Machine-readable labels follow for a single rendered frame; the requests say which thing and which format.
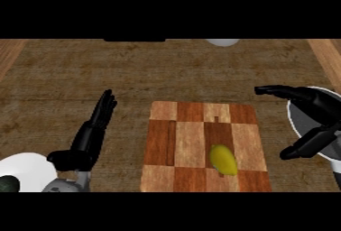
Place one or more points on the white round object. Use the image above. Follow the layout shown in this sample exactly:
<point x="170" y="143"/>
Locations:
<point x="223" y="42"/>

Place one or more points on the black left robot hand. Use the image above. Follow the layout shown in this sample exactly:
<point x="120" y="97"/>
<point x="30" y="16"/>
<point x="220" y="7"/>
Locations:
<point x="90" y="129"/>

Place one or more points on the grey pan with white rim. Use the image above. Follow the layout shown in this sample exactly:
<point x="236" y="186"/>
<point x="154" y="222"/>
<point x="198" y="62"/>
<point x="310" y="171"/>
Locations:
<point x="310" y="120"/>

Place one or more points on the dark green avocado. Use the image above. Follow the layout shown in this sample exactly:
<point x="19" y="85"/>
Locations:
<point x="8" y="184"/>

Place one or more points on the yellow lemon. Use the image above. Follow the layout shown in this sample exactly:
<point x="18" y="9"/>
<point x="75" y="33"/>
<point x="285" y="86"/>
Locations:
<point x="223" y="160"/>

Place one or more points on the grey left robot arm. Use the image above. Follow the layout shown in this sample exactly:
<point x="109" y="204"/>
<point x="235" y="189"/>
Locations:
<point x="68" y="182"/>

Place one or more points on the checkered wooden cutting board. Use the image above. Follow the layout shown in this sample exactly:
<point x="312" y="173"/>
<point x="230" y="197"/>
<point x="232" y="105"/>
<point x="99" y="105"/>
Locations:
<point x="207" y="147"/>

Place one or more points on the white plate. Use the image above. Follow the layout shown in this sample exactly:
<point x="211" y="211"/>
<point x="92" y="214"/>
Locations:
<point x="28" y="170"/>

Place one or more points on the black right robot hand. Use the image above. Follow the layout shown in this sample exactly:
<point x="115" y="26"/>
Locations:
<point x="318" y="105"/>

